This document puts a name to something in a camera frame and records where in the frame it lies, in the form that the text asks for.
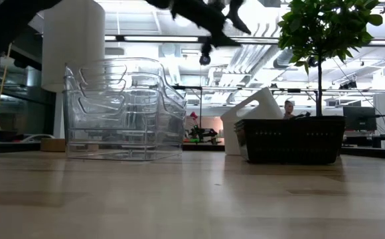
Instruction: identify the yellow cable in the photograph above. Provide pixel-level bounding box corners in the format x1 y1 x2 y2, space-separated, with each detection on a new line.
0 42 13 140

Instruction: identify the black spotlight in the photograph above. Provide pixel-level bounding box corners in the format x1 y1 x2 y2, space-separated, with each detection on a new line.
338 78 358 90

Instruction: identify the white round column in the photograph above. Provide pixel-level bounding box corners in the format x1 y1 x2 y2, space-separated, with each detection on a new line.
41 0 106 139

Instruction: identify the black dome ceiling camera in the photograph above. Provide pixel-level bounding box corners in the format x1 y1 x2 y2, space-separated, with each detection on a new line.
198 42 213 66

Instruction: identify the person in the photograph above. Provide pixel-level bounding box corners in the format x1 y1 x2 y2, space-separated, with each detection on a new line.
282 100 296 120

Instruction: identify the green leafy potted tree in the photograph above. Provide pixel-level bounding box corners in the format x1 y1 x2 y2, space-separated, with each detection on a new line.
277 0 384 118

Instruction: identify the brown cardboard box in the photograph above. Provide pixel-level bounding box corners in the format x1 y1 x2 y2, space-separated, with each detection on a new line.
40 137 100 153

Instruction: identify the white plastic bin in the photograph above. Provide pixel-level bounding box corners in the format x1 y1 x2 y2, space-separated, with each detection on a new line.
220 86 285 156

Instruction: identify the black ceiling light rail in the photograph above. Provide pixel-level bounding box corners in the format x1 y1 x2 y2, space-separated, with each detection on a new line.
104 34 385 46

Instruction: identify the red and green device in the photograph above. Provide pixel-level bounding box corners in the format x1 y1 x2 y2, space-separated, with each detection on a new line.
185 111 222 145

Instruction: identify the white curved object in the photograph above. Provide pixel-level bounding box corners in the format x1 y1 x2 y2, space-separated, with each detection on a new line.
18 133 56 144

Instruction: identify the black metal frame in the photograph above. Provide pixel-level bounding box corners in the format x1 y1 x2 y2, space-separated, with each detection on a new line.
172 85 204 129

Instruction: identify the dark computer monitor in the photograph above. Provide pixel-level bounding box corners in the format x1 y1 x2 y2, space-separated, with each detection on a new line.
343 106 378 132

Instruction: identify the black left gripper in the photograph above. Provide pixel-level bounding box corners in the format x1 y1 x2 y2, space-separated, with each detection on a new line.
145 0 252 48

